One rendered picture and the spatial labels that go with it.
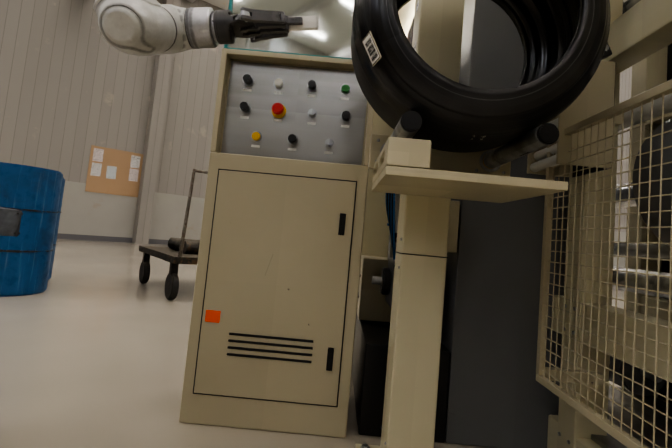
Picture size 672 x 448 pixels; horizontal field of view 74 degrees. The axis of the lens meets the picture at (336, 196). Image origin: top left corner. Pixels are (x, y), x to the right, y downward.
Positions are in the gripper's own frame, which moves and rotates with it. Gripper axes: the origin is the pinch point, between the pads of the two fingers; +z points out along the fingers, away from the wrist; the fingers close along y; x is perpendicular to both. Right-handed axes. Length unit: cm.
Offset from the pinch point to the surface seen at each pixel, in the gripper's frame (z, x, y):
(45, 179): -213, -3, 235
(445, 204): 37, 42, 26
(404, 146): 19.9, 32.1, -10.7
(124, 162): -496, -149, 961
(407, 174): 20.2, 37.9, -10.6
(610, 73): 83, 9, 19
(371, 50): 14.4, 11.5, -10.0
